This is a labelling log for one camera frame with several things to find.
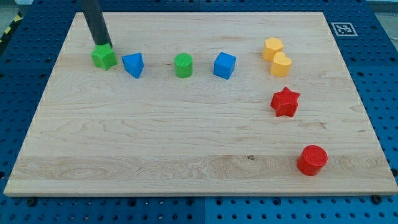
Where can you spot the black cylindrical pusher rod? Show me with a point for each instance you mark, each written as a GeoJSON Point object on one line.
{"type": "Point", "coordinates": [96, 23]}

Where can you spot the white fiducial marker tag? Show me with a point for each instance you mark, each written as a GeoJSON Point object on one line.
{"type": "Point", "coordinates": [344, 29]}

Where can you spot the red cylinder block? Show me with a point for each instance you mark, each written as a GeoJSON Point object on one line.
{"type": "Point", "coordinates": [312, 159]}

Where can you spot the blue cube block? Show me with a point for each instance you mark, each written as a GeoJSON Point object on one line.
{"type": "Point", "coordinates": [224, 65]}

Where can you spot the light wooden board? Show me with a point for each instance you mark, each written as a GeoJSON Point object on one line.
{"type": "Point", "coordinates": [104, 133]}

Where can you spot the green cylinder block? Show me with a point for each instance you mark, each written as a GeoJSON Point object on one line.
{"type": "Point", "coordinates": [183, 65]}

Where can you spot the black yellow hazard tape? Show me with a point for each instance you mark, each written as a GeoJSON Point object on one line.
{"type": "Point", "coordinates": [11, 29]}

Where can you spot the yellow heart block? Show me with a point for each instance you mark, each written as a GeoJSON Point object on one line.
{"type": "Point", "coordinates": [281, 65]}

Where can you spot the blue triangle block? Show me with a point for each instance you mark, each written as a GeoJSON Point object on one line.
{"type": "Point", "coordinates": [133, 64]}

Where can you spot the red star block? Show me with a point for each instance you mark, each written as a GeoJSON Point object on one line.
{"type": "Point", "coordinates": [285, 102]}

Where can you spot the yellow hexagon block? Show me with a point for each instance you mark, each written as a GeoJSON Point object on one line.
{"type": "Point", "coordinates": [271, 47]}

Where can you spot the green star block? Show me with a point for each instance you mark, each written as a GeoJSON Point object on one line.
{"type": "Point", "coordinates": [104, 57]}

